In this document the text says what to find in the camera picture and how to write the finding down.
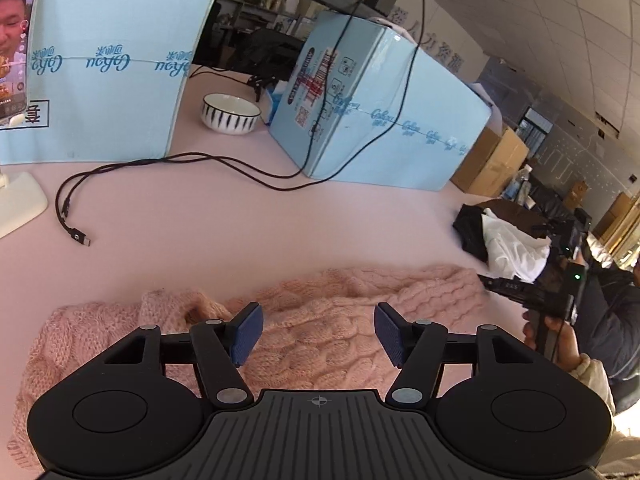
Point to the blue white tissue pack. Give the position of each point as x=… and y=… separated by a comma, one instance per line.
x=276, y=105

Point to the pink knitted sweater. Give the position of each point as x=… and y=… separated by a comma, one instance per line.
x=310, y=330

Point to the small black stand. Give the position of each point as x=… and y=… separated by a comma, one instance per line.
x=261, y=82

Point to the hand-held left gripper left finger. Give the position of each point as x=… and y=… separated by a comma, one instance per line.
x=247, y=332

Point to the white garment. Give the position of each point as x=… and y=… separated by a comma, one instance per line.
x=510, y=245

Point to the brown cloth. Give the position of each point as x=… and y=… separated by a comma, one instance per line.
x=515, y=210

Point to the black office chair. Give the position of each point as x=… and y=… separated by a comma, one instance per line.
x=270, y=52

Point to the white bowl with dark stripes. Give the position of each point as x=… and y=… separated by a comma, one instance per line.
x=230, y=120

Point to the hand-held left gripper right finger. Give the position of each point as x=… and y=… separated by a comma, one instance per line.
x=390, y=332

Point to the smartphone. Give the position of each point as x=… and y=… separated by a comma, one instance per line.
x=15, y=35

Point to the black garment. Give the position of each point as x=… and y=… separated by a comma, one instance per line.
x=470, y=232

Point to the plastic water bottle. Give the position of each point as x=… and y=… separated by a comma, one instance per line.
x=523, y=180

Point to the person's right hand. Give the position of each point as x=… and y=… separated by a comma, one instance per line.
x=567, y=347

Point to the light blue carton box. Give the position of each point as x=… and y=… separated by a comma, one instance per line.
x=110, y=110
x=400, y=160

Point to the person's dark jacket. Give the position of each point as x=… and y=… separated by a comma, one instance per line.
x=615, y=320

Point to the brown cardboard box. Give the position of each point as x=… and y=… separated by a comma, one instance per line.
x=487, y=165

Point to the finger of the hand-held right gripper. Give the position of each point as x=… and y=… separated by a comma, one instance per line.
x=505, y=287

